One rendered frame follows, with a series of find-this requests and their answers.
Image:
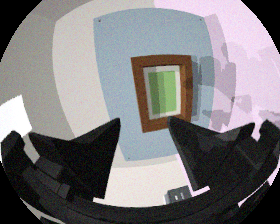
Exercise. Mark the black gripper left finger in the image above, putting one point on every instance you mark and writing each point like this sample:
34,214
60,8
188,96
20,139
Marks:
88,157

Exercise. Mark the brown picture frame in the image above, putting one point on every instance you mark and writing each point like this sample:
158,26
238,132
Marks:
163,86

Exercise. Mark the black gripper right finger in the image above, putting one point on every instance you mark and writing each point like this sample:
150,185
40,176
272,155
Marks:
202,150

